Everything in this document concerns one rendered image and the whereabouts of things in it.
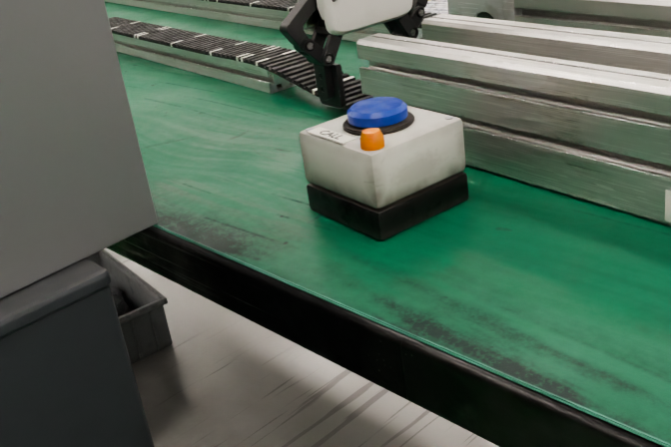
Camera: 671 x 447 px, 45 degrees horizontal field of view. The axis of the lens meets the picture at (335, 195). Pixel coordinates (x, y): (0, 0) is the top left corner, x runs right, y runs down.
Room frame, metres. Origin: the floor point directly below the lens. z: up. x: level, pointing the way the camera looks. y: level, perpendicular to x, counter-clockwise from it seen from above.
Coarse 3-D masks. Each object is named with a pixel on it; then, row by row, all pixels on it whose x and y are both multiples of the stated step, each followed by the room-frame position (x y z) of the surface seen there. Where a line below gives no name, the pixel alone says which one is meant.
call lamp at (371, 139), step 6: (366, 132) 0.47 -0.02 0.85; (372, 132) 0.47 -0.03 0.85; (378, 132) 0.47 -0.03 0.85; (360, 138) 0.47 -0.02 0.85; (366, 138) 0.47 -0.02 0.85; (372, 138) 0.47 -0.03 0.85; (378, 138) 0.47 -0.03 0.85; (360, 144) 0.47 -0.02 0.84; (366, 144) 0.47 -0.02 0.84; (372, 144) 0.47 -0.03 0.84; (378, 144) 0.47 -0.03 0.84; (366, 150) 0.47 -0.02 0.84; (372, 150) 0.47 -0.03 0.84
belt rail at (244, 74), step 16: (128, 48) 1.15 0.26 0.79; (144, 48) 1.12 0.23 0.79; (160, 48) 1.06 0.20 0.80; (176, 48) 1.02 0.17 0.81; (176, 64) 1.02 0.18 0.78; (192, 64) 0.99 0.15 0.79; (208, 64) 0.97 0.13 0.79; (224, 64) 0.92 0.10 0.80; (240, 64) 0.89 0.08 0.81; (224, 80) 0.92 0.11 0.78; (240, 80) 0.89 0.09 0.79; (256, 80) 0.86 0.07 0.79; (272, 80) 0.85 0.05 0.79
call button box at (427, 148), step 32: (320, 128) 0.52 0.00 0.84; (352, 128) 0.51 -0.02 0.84; (384, 128) 0.50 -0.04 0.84; (416, 128) 0.50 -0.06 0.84; (448, 128) 0.50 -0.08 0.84; (320, 160) 0.51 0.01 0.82; (352, 160) 0.48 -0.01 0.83; (384, 160) 0.47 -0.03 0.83; (416, 160) 0.48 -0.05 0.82; (448, 160) 0.49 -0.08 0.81; (320, 192) 0.51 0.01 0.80; (352, 192) 0.48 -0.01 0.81; (384, 192) 0.46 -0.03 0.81; (416, 192) 0.48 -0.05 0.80; (448, 192) 0.49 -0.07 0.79; (352, 224) 0.48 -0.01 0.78; (384, 224) 0.46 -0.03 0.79
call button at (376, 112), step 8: (360, 104) 0.52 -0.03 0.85; (368, 104) 0.52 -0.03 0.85; (376, 104) 0.51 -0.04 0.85; (384, 104) 0.51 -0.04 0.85; (392, 104) 0.51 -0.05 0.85; (400, 104) 0.51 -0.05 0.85; (352, 112) 0.51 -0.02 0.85; (360, 112) 0.50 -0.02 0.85; (368, 112) 0.50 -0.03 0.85; (376, 112) 0.50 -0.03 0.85; (384, 112) 0.50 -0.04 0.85; (392, 112) 0.50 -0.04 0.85; (400, 112) 0.50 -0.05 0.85; (352, 120) 0.50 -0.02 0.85; (360, 120) 0.50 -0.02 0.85; (368, 120) 0.50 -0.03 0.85; (376, 120) 0.50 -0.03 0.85; (384, 120) 0.50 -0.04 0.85; (392, 120) 0.50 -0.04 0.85; (400, 120) 0.50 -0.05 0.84
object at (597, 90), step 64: (384, 64) 0.65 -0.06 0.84; (448, 64) 0.57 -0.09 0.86; (512, 64) 0.52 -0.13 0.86; (576, 64) 0.50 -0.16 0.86; (640, 64) 0.52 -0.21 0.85; (512, 128) 0.52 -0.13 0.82; (576, 128) 0.48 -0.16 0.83; (640, 128) 0.44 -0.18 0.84; (576, 192) 0.48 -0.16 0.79; (640, 192) 0.44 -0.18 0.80
